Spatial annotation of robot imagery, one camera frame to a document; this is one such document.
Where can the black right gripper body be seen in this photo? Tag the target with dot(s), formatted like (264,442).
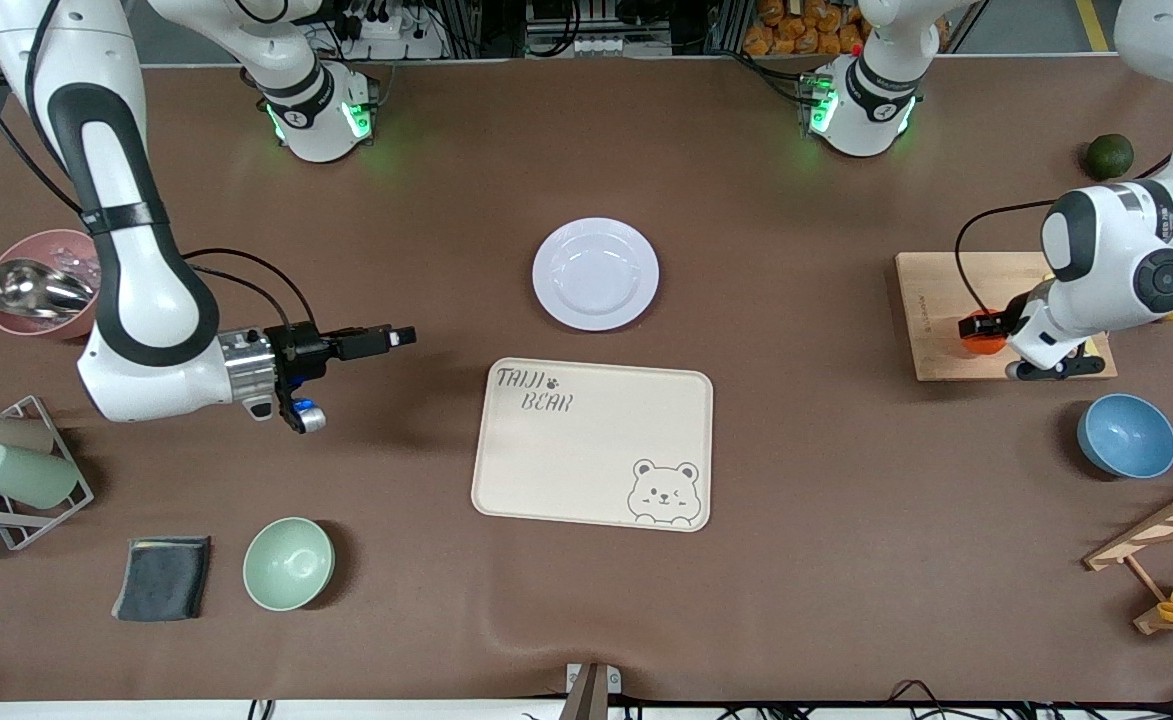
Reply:
(304,349)

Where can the orange mandarin fruit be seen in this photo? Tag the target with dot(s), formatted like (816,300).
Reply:
(986,347)

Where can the pale lavender round plate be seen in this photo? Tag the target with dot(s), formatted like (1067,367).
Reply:
(596,273)

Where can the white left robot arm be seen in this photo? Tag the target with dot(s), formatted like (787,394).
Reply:
(1106,260)

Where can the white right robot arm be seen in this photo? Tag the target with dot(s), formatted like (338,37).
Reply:
(146,300)

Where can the bamboo cutting board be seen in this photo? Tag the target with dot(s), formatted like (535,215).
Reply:
(946,330)

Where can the blue bowl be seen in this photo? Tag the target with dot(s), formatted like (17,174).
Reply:
(1127,436)

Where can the dark green avocado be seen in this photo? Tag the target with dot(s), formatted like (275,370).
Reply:
(1110,156)

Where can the mint green bowl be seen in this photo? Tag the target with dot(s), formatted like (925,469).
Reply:
(288,563)

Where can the cream tray with bear print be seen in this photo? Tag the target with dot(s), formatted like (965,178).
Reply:
(586,450)

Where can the wooden peg drying rack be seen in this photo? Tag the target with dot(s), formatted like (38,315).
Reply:
(1146,535)

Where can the dark grey folded cloth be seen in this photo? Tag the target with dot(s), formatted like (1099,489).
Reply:
(161,578)

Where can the shiny metal ladle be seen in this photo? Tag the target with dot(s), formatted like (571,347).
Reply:
(36,290)

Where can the pink bowl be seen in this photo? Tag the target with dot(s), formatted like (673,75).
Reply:
(41,245)

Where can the mint green cup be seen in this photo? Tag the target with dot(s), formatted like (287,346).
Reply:
(26,476)

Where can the white power strip with plugs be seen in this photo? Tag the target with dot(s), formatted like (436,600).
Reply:
(391,35)

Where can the beige cup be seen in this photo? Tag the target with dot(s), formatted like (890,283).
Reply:
(6,435)

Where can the pile of orange bread rolls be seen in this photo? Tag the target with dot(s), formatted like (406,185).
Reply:
(806,25)

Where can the long white power strip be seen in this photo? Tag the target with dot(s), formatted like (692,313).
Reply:
(596,45)

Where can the metal camera stand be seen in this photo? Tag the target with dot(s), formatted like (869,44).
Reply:
(591,690)

